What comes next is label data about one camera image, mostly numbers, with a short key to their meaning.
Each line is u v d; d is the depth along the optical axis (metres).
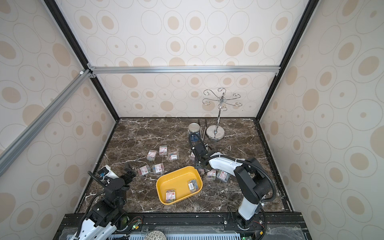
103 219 0.55
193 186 0.83
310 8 0.68
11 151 0.52
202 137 1.06
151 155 0.97
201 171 0.87
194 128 1.01
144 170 0.90
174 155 0.97
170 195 0.80
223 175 0.87
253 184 0.46
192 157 0.95
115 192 0.56
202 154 0.72
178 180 0.87
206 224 0.74
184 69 0.91
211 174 0.87
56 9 0.68
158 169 0.90
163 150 0.99
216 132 1.09
